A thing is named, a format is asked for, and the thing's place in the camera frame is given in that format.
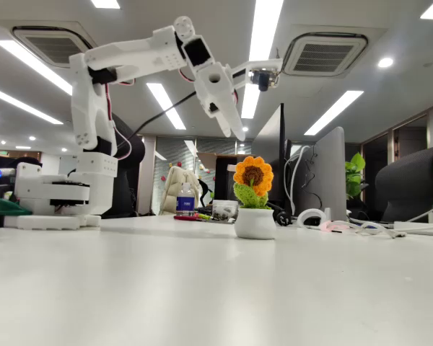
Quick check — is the green leafy plant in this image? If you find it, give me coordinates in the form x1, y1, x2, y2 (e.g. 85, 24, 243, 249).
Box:
344, 151, 369, 200

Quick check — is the black power plug cable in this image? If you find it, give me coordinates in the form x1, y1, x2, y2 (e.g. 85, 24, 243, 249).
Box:
270, 203, 294, 227

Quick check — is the crochet sunflower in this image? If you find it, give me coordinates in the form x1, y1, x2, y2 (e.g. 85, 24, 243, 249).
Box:
232, 155, 277, 240

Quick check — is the grey monitor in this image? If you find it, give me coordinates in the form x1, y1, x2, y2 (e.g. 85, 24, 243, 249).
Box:
295, 125, 348, 223

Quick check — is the clear plastic container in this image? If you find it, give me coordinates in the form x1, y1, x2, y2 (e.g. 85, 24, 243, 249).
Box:
211, 200, 239, 221

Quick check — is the white monitor cable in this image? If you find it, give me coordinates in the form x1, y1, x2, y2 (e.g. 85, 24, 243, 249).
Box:
284, 146, 313, 217

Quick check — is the green plastic object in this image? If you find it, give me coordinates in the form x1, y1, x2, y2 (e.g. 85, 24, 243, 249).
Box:
0, 196, 33, 217

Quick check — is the white power strip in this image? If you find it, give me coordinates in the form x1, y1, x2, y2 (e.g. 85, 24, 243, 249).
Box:
393, 221, 433, 238

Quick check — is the black-edged monitor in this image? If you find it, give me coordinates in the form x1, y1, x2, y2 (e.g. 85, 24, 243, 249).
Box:
251, 102, 293, 217

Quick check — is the pink ribbon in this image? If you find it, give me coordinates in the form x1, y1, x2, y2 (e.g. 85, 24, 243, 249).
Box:
319, 220, 351, 234

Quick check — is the beige jacket on chair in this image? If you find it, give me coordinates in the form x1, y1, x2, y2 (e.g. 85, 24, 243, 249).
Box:
159, 165, 203, 216

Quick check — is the clear water bottle blue label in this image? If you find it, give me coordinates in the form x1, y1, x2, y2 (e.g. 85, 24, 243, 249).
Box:
175, 182, 196, 217

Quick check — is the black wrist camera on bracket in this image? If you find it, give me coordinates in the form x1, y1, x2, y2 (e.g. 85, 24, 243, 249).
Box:
230, 57, 284, 93

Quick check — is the black mesh office chair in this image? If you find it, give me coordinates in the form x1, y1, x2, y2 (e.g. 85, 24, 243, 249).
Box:
104, 111, 146, 219
374, 143, 433, 223

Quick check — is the white charger cable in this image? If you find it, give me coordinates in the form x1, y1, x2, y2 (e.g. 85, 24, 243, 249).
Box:
403, 201, 433, 223

